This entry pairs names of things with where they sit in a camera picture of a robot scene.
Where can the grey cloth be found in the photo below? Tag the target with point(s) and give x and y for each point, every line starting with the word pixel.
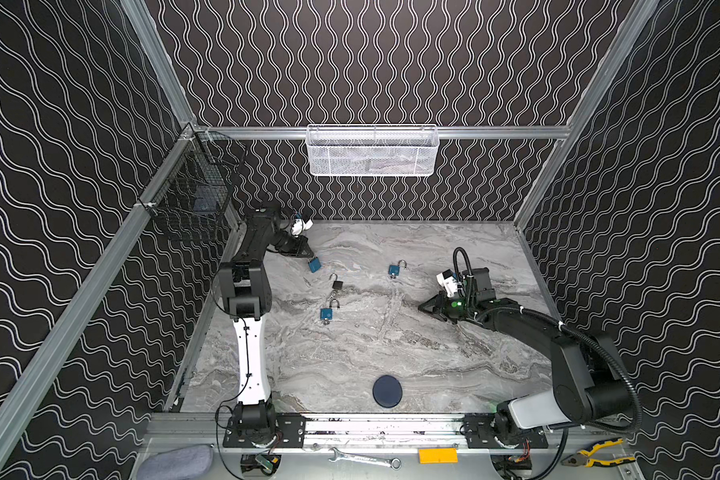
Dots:
pixel 181 464

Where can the dark round disc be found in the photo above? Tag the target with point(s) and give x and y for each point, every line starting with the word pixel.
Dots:
pixel 387 391

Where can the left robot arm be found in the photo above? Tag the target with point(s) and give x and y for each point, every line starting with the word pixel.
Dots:
pixel 246 297

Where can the white wire basket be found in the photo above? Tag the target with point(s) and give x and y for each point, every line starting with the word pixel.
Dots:
pixel 367 150

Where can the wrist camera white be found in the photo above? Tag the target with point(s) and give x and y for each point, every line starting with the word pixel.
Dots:
pixel 299 225
pixel 449 282

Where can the steel wrench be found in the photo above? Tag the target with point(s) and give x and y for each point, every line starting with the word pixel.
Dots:
pixel 391 463

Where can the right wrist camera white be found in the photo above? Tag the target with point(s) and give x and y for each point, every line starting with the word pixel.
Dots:
pixel 449 282

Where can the yellow label block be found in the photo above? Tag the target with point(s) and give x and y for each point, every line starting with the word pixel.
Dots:
pixel 436 456

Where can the black wire basket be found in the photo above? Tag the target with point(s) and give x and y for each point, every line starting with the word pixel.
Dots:
pixel 194 203

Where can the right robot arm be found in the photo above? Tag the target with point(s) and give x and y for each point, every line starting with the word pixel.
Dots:
pixel 590 385

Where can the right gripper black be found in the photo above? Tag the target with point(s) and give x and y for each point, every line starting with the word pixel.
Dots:
pixel 446 302

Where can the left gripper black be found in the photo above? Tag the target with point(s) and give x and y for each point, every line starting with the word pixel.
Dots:
pixel 296 245

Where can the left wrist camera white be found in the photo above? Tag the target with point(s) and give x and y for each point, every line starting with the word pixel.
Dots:
pixel 299 225

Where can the blue padlock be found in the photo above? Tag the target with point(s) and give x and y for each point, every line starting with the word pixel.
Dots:
pixel 327 312
pixel 395 269
pixel 314 265

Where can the yellow handled pliers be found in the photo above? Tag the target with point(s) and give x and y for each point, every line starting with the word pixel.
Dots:
pixel 590 457

